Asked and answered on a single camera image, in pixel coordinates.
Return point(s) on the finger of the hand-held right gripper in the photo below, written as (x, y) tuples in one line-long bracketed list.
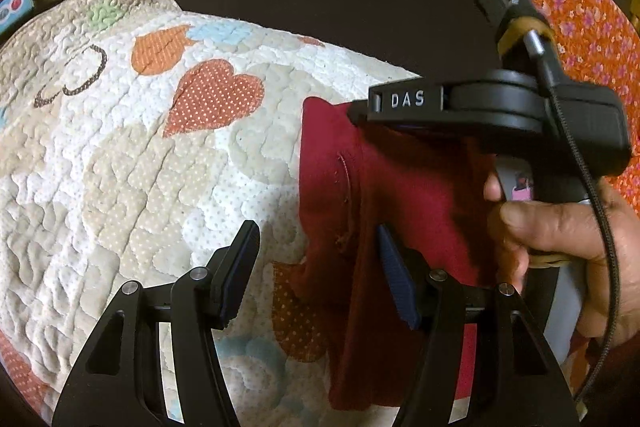
[(405, 101)]

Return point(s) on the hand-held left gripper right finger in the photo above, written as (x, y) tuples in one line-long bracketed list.
[(400, 279)]

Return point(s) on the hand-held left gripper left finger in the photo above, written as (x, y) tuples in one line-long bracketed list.
[(235, 279)]

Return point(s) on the maroon garment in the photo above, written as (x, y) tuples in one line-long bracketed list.
[(410, 187)]

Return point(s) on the person's right hand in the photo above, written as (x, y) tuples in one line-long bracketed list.
[(565, 227)]

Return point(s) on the orange floral cloth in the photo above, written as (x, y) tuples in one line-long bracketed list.
[(590, 22)]

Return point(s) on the quilted patchwork blanket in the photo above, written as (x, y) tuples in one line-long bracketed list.
[(125, 157)]

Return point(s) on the colourful box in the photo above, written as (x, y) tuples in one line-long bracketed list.
[(12, 9)]

